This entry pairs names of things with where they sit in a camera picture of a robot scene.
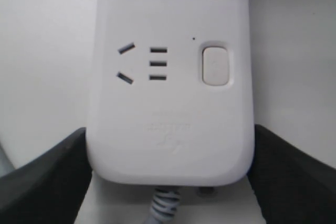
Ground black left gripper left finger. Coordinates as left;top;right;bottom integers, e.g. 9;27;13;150
1;127;92;223

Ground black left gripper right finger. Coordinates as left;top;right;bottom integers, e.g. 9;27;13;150
248;124;335;223

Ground white five-outlet power strip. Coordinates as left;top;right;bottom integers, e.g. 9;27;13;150
86;0;255;187

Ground grey power cord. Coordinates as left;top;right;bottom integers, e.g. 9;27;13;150
148;186;182;224

